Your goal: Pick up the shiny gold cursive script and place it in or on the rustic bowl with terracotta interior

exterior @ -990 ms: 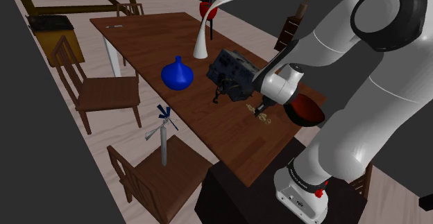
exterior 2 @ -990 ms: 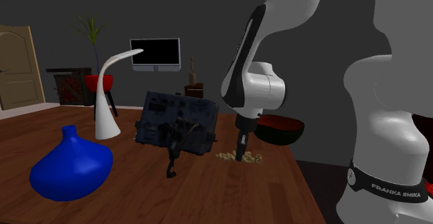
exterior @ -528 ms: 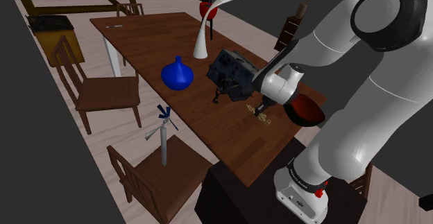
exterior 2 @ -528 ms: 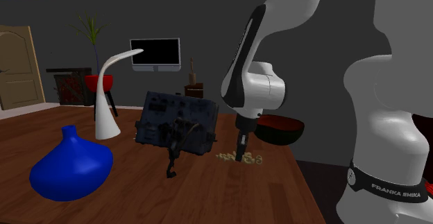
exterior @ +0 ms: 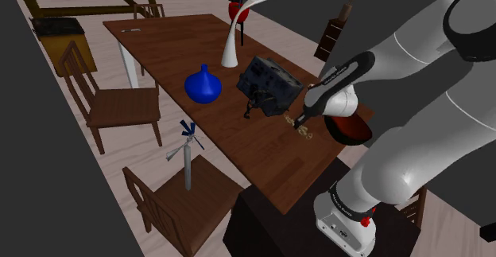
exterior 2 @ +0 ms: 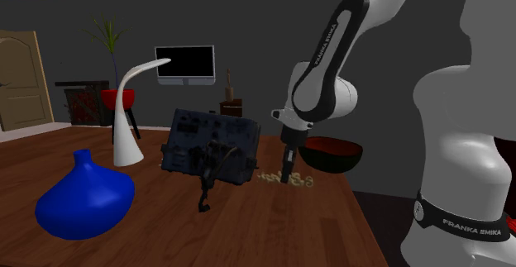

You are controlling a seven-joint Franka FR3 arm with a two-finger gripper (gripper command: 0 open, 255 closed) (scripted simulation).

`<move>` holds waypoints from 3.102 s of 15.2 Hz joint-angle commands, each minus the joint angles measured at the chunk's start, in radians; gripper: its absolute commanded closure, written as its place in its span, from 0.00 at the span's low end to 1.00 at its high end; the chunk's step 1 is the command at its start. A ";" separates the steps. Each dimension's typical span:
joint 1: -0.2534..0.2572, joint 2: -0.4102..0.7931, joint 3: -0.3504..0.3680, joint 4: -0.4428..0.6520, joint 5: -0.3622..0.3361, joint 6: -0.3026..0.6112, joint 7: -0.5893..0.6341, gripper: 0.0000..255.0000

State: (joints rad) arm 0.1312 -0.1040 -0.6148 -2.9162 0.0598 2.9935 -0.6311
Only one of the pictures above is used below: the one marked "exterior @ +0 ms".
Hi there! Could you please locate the red bowl with black outside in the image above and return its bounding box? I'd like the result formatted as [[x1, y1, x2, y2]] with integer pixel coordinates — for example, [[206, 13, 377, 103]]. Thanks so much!
[[324, 114, 374, 147]]

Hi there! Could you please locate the dark drawer cabinet with wooden pin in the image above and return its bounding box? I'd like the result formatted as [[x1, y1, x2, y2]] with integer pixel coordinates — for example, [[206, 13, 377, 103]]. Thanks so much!
[[313, 0, 362, 63]]

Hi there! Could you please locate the white desk lamp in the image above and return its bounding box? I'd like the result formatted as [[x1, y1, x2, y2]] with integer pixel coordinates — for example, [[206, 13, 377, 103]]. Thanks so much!
[[220, 0, 283, 69]]

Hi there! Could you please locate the blue round vase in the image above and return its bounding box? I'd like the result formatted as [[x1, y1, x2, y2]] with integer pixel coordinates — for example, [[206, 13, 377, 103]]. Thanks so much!
[[184, 64, 223, 105]]

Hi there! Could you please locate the dark robot stand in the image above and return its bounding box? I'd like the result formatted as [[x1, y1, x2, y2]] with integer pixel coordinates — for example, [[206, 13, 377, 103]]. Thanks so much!
[[223, 157, 422, 257]]

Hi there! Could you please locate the grey pinwheel with blue blades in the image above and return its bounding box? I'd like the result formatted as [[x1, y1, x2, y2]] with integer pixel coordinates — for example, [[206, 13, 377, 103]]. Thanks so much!
[[165, 119, 206, 192]]

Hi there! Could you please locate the red chair with black leg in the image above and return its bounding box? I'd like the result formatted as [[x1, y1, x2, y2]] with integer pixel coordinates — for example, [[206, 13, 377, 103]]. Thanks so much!
[[227, 1, 250, 47]]

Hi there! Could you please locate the brown wooden chair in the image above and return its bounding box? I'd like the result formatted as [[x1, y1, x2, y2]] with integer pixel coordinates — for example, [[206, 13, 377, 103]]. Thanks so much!
[[133, 2, 166, 20], [394, 186, 428, 229], [122, 154, 245, 257], [57, 40, 164, 156]]

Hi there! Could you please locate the brown wooden table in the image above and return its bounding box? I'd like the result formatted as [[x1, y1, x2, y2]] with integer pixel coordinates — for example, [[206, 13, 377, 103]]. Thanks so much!
[[102, 14, 376, 216]]

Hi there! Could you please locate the yellow cabinet with black top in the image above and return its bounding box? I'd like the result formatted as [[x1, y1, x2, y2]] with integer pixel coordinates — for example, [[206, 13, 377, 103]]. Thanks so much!
[[29, 17, 99, 78]]

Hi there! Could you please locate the small gold chain trinket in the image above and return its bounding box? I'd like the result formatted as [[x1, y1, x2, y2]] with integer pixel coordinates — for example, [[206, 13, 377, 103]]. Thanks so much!
[[284, 113, 314, 141]]

